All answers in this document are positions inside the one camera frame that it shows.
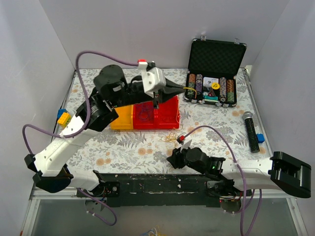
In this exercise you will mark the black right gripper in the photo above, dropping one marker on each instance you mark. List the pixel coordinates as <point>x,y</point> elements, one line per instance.
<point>177,160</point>

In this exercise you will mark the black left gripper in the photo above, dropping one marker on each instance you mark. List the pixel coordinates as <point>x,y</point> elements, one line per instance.
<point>158,96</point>

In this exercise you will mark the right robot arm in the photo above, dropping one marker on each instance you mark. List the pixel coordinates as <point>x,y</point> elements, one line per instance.
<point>280,172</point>

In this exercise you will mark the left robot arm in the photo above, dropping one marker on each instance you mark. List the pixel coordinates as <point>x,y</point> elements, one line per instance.
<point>110,91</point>

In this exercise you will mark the poker chip stack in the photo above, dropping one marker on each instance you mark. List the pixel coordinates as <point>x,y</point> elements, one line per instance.
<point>191,85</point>
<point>198,84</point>
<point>230,91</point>
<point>223,95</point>

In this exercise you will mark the red plastic bin right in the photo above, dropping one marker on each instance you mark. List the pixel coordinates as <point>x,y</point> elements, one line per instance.
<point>167,116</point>

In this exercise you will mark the red plastic bin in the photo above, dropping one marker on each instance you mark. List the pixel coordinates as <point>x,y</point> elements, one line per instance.
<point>144,116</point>
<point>167,116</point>

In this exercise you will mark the red plastic bin middle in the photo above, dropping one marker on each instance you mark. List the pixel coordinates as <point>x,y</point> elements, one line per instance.
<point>144,116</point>

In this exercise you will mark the teal rectangular tag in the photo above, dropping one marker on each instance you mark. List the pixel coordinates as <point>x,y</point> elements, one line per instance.
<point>211,98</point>

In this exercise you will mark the playing card deck box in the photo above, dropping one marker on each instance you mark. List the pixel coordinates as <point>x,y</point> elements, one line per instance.
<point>207,81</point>

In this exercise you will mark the black poker chip case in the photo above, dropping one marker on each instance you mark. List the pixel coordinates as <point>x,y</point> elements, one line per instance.
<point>216,59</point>

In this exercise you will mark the yellow round dealer button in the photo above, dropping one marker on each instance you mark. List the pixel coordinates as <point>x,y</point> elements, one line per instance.
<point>215,85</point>

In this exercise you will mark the yellow plastic bin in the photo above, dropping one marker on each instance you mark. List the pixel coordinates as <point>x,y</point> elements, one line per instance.
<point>125,119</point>

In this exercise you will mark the floral patterned table mat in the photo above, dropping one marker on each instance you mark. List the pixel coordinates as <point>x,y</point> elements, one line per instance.
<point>217,131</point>

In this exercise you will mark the black handheld microphone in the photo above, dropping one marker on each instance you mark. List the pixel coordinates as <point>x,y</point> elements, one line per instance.
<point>252,138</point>

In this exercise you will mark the blue toy block right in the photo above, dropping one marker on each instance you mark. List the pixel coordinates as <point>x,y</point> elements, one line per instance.
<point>260,138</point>

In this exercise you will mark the blue toy block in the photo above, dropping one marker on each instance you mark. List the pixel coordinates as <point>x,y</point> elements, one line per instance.
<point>60,112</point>
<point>260,138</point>

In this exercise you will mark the yellow toy block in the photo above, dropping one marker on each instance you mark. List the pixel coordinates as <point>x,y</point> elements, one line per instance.
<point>64,120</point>

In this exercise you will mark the blue toy block left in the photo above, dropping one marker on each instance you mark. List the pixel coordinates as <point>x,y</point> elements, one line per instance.
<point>60,112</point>

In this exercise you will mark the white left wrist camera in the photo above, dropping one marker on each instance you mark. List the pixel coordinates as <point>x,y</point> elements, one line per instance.
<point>153,78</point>

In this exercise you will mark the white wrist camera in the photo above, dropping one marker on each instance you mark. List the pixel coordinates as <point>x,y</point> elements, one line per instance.
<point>153,78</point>
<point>184,141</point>

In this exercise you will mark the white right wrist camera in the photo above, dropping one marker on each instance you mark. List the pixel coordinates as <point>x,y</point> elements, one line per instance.
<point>184,141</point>

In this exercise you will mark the cable bundle bottom edge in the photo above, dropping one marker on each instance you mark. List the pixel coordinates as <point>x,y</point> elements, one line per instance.
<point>154,231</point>

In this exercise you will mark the aluminium frame rail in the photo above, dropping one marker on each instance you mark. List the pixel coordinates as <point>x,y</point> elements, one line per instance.
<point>53,214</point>

